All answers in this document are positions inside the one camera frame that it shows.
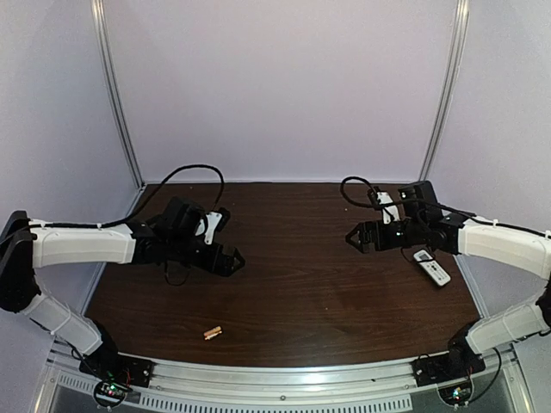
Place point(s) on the left aluminium frame post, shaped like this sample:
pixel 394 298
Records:
pixel 114 95

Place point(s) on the right aluminium frame post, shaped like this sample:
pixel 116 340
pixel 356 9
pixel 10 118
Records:
pixel 453 66

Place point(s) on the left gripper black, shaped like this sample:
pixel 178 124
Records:
pixel 216 258

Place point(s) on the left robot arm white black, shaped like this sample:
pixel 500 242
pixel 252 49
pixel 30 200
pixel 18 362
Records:
pixel 184 233

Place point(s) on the left circuit board with LED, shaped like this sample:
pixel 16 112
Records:
pixel 109 394

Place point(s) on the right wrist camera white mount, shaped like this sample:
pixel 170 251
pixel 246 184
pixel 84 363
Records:
pixel 383 202

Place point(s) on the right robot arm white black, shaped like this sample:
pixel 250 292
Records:
pixel 417 218

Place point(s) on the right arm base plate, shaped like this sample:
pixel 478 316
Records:
pixel 439 368

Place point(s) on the orange AA battery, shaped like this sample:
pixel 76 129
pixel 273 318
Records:
pixel 212 334
pixel 215 328

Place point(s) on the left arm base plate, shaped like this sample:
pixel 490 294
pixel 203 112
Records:
pixel 128 370

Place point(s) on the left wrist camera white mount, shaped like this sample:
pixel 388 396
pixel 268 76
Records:
pixel 211 223

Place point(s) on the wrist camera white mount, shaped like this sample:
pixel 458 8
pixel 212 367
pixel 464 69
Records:
pixel 383 202
pixel 211 223

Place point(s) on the white remote control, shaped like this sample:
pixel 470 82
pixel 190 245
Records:
pixel 432 268

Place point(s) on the circuit board with led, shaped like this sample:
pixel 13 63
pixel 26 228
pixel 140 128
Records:
pixel 109 394
pixel 456 395

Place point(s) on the aluminium front rail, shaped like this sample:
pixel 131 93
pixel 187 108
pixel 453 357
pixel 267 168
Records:
pixel 387 386

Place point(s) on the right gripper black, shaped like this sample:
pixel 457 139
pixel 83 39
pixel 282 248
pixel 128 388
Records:
pixel 370 237

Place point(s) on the aluminium frame post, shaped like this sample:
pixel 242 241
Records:
pixel 453 66
pixel 114 95

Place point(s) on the right circuit board with LED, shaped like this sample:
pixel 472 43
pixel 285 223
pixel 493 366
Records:
pixel 456 395

